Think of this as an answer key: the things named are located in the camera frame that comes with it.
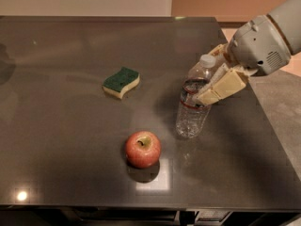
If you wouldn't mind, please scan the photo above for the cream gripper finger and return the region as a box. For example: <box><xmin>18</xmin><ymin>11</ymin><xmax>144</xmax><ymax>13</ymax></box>
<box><xmin>193</xmin><ymin>63</ymin><xmax>258</xmax><ymax>105</ymax></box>
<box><xmin>209</xmin><ymin>43</ymin><xmax>232</xmax><ymax>64</ymax></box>

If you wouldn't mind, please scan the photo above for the clear plastic water bottle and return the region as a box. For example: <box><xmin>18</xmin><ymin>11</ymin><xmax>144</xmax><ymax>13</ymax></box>
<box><xmin>176</xmin><ymin>55</ymin><xmax>215</xmax><ymax>138</ymax></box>

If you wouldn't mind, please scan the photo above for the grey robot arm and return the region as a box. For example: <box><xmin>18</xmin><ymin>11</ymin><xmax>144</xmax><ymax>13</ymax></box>
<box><xmin>193</xmin><ymin>0</ymin><xmax>301</xmax><ymax>105</ymax></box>

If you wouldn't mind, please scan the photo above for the red apple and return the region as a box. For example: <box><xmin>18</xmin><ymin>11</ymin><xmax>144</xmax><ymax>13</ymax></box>
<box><xmin>125</xmin><ymin>131</ymin><xmax>161</xmax><ymax>169</ymax></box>

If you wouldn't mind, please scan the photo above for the green and yellow sponge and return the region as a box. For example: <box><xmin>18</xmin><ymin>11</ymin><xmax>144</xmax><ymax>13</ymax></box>
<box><xmin>103</xmin><ymin>67</ymin><xmax>140</xmax><ymax>99</ymax></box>

